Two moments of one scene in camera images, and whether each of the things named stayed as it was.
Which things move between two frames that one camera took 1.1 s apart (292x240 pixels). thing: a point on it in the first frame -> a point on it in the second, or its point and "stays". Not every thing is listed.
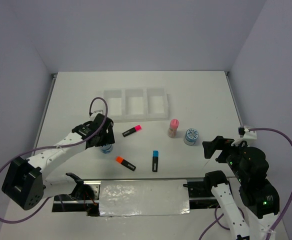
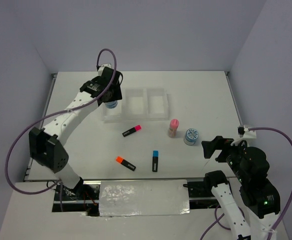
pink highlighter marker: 136,128 stays
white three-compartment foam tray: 127,104 stays
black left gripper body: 99,140 -> 94,81
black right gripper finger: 219,143 stays
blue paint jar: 191,136 stays
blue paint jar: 107,149 -> 111,104
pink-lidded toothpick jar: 172,130 stays
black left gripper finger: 107,135 -> 113,92
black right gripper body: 231,154 stays
